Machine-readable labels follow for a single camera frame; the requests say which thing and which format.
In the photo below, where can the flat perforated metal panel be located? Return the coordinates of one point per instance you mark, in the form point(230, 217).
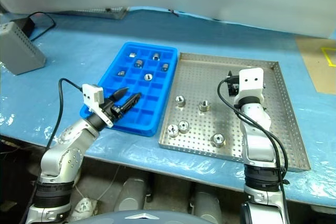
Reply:
point(105, 14)

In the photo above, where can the white cloth bundle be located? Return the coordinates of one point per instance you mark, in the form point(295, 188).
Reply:
point(84, 207)

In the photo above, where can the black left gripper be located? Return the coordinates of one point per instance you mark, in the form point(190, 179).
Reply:
point(111, 108)

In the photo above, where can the perforated metal tray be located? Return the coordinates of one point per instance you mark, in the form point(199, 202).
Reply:
point(199, 77)

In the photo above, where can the black power adapter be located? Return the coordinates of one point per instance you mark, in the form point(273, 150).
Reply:
point(27, 26)

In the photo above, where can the grey rounded cylinder shape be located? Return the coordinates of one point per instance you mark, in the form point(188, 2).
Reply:
point(207, 203)
point(131, 195)

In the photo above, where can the blue compartment tray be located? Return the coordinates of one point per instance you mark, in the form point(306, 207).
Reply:
point(157, 103)

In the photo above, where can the dark grey rounded shell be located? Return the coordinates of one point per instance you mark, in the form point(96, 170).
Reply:
point(141, 217)

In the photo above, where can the metal nut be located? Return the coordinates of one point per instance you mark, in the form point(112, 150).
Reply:
point(173, 130)

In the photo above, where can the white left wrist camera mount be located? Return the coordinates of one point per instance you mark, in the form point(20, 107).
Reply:
point(90, 93)

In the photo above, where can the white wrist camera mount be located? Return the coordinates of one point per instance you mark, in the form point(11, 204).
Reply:
point(90, 93)
point(250, 79)

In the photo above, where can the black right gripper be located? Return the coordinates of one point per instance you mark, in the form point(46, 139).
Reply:
point(233, 89)

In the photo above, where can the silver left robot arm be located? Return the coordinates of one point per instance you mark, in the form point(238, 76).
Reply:
point(68, 153)

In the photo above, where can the brown cardboard sheet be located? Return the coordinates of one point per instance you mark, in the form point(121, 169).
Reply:
point(309, 64)

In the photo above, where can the small black red clip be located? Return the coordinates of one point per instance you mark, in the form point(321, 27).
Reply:
point(173, 12)

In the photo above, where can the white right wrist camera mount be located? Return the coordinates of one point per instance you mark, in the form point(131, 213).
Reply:
point(250, 79)

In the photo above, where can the grey perforated metal box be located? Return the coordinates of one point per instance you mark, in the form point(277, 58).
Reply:
point(18, 51)

